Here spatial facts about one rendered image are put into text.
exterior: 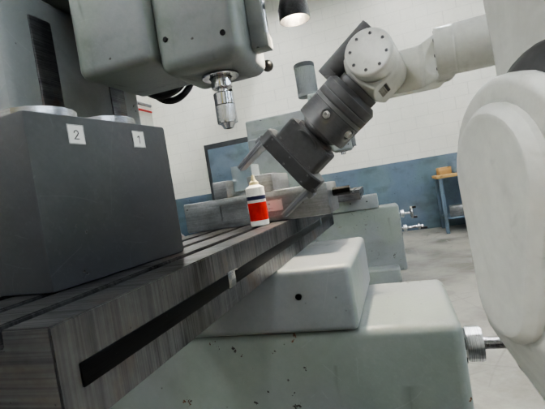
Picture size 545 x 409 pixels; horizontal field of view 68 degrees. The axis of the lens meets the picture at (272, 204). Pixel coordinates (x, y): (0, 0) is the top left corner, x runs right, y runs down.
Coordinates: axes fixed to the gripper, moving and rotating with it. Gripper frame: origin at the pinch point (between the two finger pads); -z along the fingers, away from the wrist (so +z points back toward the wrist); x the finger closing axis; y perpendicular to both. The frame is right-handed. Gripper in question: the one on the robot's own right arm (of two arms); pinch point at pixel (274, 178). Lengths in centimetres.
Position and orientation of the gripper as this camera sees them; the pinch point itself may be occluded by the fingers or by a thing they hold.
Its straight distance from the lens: 66.6
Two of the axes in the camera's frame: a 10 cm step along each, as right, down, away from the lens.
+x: -6.7, -7.2, 1.5
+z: 6.6, -6.8, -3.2
